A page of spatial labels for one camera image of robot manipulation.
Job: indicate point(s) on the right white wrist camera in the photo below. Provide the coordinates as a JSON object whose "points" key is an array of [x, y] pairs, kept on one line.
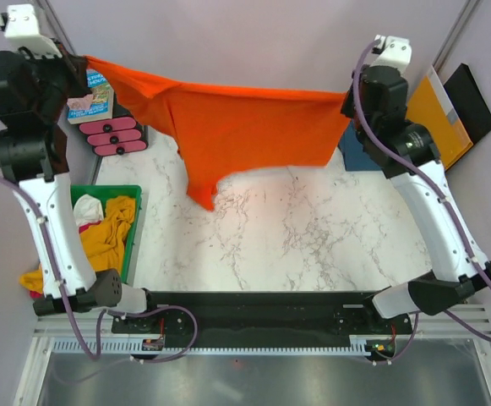
{"points": [[392, 51]]}

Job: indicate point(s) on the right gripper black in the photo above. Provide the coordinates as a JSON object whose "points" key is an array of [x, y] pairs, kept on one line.
{"points": [[347, 107]]}

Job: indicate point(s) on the black flat box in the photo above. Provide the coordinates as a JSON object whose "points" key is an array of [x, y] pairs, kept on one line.
{"points": [[469, 103]]}

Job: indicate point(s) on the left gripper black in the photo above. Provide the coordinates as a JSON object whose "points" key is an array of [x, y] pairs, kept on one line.
{"points": [[77, 64]]}

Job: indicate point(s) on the orange folder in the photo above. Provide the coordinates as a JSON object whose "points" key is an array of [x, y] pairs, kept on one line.
{"points": [[431, 106]]}

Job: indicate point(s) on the blue folded t shirt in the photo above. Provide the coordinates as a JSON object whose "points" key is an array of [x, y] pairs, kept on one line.
{"points": [[355, 159]]}

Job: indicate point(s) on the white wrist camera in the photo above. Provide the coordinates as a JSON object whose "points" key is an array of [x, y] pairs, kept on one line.
{"points": [[20, 24], [392, 51]]}

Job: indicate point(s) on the pink t shirt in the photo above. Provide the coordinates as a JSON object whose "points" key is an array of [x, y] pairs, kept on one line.
{"points": [[33, 282]]}

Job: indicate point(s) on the pink cube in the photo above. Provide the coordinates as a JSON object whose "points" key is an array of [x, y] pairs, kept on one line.
{"points": [[80, 103]]}

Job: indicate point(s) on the orange t shirt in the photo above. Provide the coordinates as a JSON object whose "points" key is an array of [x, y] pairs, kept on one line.
{"points": [[222, 130]]}

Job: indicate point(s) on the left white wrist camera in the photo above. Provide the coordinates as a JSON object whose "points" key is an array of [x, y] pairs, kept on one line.
{"points": [[20, 24]]}

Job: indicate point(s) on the white cable duct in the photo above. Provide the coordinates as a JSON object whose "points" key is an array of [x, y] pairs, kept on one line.
{"points": [[147, 346]]}

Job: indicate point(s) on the blue paperback book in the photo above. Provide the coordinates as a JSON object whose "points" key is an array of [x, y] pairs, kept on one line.
{"points": [[102, 105]]}

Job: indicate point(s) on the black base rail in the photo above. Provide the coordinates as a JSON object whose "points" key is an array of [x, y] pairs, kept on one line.
{"points": [[267, 318]]}

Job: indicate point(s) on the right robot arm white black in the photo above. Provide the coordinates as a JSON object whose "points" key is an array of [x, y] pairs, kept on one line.
{"points": [[409, 159]]}

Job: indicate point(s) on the green plastic bin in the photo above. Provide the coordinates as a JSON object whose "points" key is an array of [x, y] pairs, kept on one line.
{"points": [[107, 192]]}

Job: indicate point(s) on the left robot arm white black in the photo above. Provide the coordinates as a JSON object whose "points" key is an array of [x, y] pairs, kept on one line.
{"points": [[33, 93]]}

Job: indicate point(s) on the yellow t shirt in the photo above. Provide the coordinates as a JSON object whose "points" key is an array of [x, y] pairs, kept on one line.
{"points": [[104, 242]]}

